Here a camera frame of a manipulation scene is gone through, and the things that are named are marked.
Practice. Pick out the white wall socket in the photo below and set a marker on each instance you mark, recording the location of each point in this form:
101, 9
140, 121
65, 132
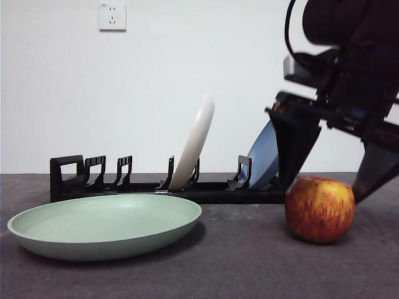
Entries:
113, 17

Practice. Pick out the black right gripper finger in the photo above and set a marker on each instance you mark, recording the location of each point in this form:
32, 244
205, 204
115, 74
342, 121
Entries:
374, 168
294, 146

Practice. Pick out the green plate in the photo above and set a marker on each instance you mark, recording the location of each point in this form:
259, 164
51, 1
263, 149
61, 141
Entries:
103, 224

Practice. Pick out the blue plate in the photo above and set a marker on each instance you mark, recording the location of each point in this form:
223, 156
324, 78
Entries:
265, 155

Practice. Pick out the cream white plate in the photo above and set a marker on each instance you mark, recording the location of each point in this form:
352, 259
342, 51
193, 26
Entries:
196, 146

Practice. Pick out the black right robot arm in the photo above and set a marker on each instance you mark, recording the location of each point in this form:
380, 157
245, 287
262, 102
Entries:
343, 18

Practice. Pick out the black plate rack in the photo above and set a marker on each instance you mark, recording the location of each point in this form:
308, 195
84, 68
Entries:
218, 195

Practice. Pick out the pale grey camera box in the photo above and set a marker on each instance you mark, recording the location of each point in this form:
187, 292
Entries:
291, 70

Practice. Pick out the red yellow apple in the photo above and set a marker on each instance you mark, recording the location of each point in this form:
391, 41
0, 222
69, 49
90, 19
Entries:
318, 208

